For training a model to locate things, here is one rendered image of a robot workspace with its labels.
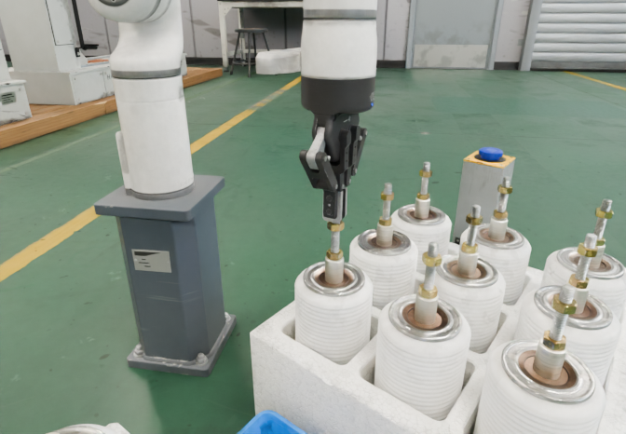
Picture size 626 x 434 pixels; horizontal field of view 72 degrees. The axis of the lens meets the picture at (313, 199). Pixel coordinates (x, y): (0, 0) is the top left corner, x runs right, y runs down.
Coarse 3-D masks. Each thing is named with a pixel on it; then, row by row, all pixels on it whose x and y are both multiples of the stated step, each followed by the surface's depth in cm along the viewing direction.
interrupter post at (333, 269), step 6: (342, 258) 51; (330, 264) 51; (336, 264) 50; (342, 264) 51; (330, 270) 51; (336, 270) 51; (342, 270) 51; (330, 276) 51; (336, 276) 51; (342, 276) 52; (330, 282) 52; (336, 282) 51
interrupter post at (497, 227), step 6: (492, 216) 62; (492, 222) 61; (498, 222) 61; (504, 222) 60; (492, 228) 62; (498, 228) 61; (504, 228) 61; (492, 234) 62; (498, 234) 61; (504, 234) 61
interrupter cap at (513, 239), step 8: (480, 224) 65; (488, 224) 66; (480, 232) 63; (488, 232) 64; (512, 232) 63; (480, 240) 61; (488, 240) 61; (496, 240) 62; (504, 240) 62; (512, 240) 61; (520, 240) 61; (496, 248) 59; (504, 248) 59; (512, 248) 59
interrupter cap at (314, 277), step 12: (312, 264) 55; (324, 264) 55; (348, 264) 55; (312, 276) 52; (324, 276) 53; (348, 276) 53; (360, 276) 53; (312, 288) 50; (324, 288) 50; (336, 288) 50; (348, 288) 50; (360, 288) 50
